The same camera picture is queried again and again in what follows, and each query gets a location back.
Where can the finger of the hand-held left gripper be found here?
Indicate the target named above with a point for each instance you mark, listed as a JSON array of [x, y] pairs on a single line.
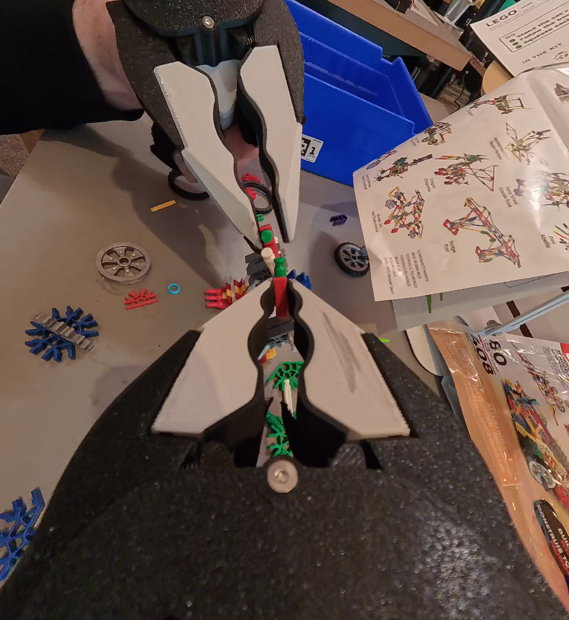
[[279, 121], [197, 126]]

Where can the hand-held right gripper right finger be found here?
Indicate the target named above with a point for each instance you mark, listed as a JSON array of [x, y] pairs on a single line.
[[352, 387]]

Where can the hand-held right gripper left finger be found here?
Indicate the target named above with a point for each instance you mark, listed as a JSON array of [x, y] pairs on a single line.
[[211, 382]]

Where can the multicolour construction toy model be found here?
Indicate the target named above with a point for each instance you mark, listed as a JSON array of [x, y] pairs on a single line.
[[280, 298]]

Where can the green plastic peg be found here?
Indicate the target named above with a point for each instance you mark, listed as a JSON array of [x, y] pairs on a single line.
[[280, 267], [266, 236]]

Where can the person's left forearm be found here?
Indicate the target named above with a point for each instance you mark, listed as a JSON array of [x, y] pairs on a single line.
[[27, 72]]

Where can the person's left hand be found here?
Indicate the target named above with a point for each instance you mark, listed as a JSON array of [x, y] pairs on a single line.
[[105, 63]]

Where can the small red snowflake connector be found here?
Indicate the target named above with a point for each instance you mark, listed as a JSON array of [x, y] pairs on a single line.
[[250, 178]]

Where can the white booklet stand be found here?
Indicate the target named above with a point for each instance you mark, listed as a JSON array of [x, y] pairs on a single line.
[[422, 348]]

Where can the blue plastic bin with tag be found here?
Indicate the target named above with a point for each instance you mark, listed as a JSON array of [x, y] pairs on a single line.
[[362, 121]]

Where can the small ridged yellow rod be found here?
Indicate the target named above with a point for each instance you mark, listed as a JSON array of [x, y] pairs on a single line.
[[163, 206]]

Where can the bundle of red yellow rods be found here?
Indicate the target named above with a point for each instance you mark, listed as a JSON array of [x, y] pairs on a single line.
[[224, 294]]

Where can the red half snowflake connector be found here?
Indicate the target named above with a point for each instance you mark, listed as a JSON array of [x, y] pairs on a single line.
[[140, 300]]

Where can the purple connector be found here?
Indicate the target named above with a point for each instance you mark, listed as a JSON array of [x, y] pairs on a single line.
[[337, 219]]

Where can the black toy wheel grey hub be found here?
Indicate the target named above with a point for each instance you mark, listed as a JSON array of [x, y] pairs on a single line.
[[351, 260]]

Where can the long wooden desk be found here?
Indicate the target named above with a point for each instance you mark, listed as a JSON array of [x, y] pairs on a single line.
[[410, 29]]

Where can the blue snowflake connector with grey piece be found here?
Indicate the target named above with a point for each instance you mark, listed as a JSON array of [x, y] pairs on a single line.
[[59, 334]]

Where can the grey spoked wheel hub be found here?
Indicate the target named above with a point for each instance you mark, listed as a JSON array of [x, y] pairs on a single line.
[[101, 264]]

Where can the orange toy packaging bag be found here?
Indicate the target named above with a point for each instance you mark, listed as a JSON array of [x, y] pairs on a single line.
[[507, 436]]

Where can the open toy instruction booklet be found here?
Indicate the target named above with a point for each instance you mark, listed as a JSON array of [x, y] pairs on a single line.
[[458, 203]]

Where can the round wooden stool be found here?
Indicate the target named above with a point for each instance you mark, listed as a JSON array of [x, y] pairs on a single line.
[[495, 77]]

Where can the white instruction sheet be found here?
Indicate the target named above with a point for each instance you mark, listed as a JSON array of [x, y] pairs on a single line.
[[541, 38]]

